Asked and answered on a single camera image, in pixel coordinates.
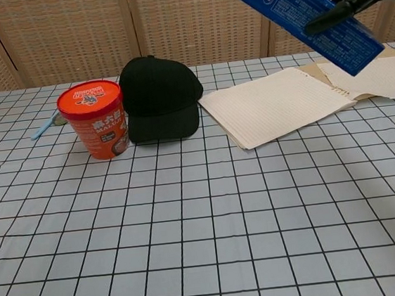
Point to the loose torn lined paper sheet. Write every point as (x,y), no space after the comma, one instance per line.
(381,81)

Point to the small round metallic trinket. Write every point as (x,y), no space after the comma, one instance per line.
(59,120)

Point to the black baseball cap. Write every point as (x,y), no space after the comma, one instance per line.
(160,95)

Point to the open lined notebook brown cover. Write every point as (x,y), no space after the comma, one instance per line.
(271,108)

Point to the blue toothpaste box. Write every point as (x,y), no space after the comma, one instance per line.
(310,12)

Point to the blue checkered tablecloth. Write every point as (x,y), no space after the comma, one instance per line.
(201,246)

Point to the blue toothbrush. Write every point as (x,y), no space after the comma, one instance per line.
(42,130)

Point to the orange instant noodle cup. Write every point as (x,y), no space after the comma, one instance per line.
(93,130)

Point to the woven wicker folding screen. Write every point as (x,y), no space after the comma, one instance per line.
(100,27)

